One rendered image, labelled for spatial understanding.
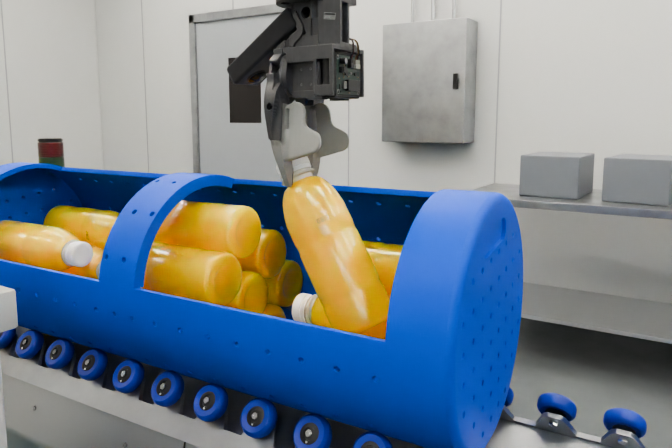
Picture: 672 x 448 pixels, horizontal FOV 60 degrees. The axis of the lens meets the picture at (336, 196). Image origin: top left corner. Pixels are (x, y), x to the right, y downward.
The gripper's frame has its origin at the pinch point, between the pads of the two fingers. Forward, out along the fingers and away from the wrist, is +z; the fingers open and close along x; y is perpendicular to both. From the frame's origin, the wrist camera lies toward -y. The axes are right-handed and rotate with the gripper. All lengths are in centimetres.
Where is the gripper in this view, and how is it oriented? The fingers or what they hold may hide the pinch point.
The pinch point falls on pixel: (295, 173)
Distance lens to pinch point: 67.6
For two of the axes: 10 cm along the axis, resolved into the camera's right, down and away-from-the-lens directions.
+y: 8.6, 0.6, -5.0
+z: 0.1, 9.9, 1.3
